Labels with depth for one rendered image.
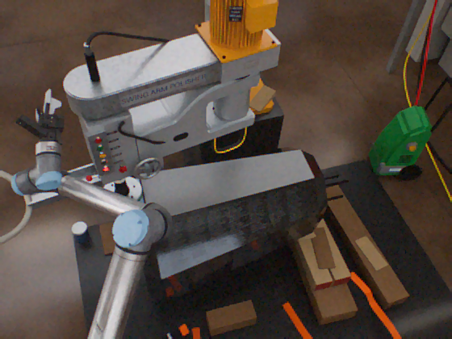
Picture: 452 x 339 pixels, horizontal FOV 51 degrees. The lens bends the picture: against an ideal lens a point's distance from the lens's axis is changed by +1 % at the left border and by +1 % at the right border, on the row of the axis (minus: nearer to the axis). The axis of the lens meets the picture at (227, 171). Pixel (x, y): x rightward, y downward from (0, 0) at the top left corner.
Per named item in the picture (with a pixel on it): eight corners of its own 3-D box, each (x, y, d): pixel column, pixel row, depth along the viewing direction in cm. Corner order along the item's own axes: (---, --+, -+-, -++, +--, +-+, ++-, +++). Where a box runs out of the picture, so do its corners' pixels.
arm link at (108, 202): (190, 212, 169) (63, 165, 201) (169, 214, 158) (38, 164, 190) (182, 243, 170) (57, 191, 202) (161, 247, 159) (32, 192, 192)
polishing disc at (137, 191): (134, 173, 272) (133, 169, 269) (148, 201, 260) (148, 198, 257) (97, 186, 265) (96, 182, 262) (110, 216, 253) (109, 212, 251)
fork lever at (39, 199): (152, 144, 259) (152, 138, 255) (166, 169, 249) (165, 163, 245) (22, 186, 236) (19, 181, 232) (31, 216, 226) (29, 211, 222)
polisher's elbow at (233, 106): (213, 94, 257) (214, 66, 242) (249, 96, 258) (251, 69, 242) (211, 119, 246) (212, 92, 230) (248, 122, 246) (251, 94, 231)
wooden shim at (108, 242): (99, 225, 345) (98, 224, 344) (113, 222, 347) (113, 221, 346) (105, 255, 331) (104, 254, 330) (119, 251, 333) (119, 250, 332)
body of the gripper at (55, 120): (57, 122, 191) (58, 149, 187) (35, 119, 186) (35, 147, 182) (64, 114, 185) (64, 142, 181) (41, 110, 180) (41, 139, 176)
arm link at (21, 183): (35, 196, 191) (56, 188, 185) (10, 197, 181) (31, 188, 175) (31, 173, 192) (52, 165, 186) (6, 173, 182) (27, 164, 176)
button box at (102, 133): (113, 167, 227) (103, 127, 204) (115, 171, 225) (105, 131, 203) (97, 173, 224) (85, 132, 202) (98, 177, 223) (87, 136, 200)
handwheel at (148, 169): (156, 161, 243) (154, 141, 232) (164, 174, 238) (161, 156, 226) (128, 170, 239) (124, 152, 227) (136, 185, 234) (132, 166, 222)
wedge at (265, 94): (262, 89, 329) (263, 84, 325) (275, 95, 326) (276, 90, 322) (247, 106, 319) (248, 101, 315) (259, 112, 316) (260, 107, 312)
